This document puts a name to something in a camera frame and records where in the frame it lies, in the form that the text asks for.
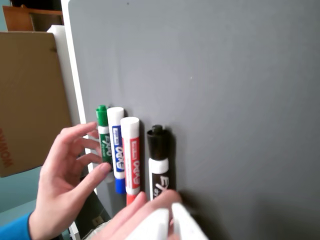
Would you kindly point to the wooden shelf furniture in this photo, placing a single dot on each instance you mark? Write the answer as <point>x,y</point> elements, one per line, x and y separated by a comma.
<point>17,20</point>

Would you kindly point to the grey table mat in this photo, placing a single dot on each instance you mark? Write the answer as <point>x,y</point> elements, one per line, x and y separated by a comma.
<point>225,100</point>

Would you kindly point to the person's right hand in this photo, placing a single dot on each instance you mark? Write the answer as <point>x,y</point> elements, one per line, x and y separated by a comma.
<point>130,215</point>

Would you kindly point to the person's left hand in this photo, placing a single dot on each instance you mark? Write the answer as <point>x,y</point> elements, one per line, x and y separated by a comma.
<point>60,180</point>

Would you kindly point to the green dry erase marker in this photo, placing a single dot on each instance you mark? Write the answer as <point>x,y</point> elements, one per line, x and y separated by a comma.
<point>105,145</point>

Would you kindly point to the black dry erase marker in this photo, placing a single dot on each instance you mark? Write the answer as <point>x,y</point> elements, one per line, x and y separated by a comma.
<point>160,150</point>

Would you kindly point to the red dry erase marker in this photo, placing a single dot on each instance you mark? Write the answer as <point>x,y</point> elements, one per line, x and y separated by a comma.
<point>131,160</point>

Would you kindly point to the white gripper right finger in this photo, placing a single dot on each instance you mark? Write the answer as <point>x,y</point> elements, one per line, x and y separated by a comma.
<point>185,225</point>

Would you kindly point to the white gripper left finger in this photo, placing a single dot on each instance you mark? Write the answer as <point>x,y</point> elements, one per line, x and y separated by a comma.
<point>155,225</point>

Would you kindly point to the white foam block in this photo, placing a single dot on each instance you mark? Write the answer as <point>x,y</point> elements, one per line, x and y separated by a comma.
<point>56,37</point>

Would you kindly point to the brown cardboard box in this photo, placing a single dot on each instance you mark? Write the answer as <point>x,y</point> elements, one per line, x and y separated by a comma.
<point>30,100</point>

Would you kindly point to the blue dry erase marker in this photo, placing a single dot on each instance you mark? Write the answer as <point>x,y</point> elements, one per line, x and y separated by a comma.
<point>117,150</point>

